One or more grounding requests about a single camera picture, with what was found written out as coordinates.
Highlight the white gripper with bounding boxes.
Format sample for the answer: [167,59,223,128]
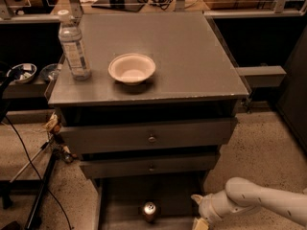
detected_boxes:
[191,191,230,230]

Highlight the red coke can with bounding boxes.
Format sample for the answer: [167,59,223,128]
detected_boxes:
[142,201,157,222]

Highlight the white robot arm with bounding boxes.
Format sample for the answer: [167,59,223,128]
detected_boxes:
[191,177,307,228]

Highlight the grey open bottom drawer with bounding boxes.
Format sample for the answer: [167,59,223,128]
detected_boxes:
[98,172,204,230]

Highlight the grey drawer cabinet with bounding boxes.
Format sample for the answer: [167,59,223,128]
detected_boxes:
[47,11,249,230]

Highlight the grey top drawer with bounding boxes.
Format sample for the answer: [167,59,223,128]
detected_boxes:
[60,118,237,155]

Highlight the grey middle drawer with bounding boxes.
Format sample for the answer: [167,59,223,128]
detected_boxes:
[80,152,218,179]

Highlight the grey side shelf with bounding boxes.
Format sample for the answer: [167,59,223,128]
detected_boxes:
[237,66,287,88]

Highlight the white paper bowl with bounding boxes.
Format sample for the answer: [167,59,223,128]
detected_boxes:
[108,54,156,85]

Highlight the black metal stand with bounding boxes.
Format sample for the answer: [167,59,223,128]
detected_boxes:
[0,141,56,230]

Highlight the blue grey bowl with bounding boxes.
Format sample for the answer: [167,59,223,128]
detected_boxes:
[39,63,61,82]

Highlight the clear plastic water bottle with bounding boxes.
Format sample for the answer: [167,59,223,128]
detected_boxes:
[58,10,91,81]

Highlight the white bowl with items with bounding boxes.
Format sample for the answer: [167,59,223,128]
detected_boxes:
[7,63,37,84]

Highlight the black monitor stand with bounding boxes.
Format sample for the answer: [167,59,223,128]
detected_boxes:
[91,0,145,12]

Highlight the black floor cable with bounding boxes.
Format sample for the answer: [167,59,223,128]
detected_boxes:
[4,114,75,230]

